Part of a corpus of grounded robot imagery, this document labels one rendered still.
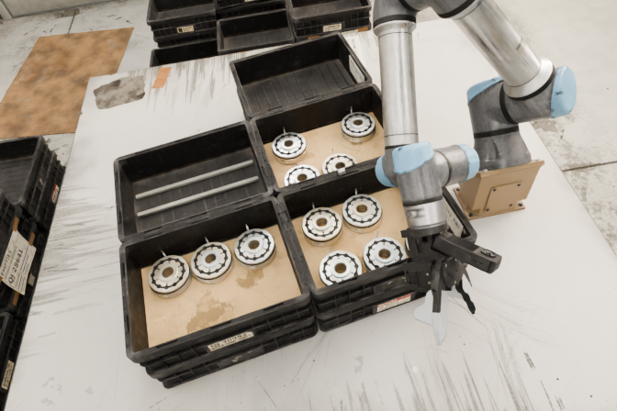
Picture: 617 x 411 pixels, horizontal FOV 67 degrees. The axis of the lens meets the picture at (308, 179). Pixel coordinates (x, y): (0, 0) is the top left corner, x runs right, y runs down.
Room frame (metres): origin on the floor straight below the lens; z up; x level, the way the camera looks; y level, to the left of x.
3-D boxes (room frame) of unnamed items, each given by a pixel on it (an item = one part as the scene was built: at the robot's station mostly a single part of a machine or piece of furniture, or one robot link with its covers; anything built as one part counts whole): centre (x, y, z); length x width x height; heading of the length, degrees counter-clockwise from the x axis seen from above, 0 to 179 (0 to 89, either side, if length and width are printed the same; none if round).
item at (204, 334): (0.55, 0.26, 0.92); 0.40 x 0.30 x 0.02; 101
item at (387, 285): (0.62, -0.14, 0.87); 0.40 x 0.30 x 0.11; 101
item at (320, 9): (2.21, -0.24, 0.37); 0.40 x 0.30 x 0.45; 91
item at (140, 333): (0.55, 0.26, 0.87); 0.40 x 0.30 x 0.11; 101
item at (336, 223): (0.67, -0.02, 0.86); 0.10 x 0.10 x 0.01
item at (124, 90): (1.55, 0.70, 0.71); 0.22 x 0.19 x 0.01; 91
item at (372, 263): (0.55, -0.15, 0.86); 0.10 x 0.10 x 0.01
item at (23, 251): (1.02, 1.13, 0.41); 0.31 x 0.02 x 0.16; 1
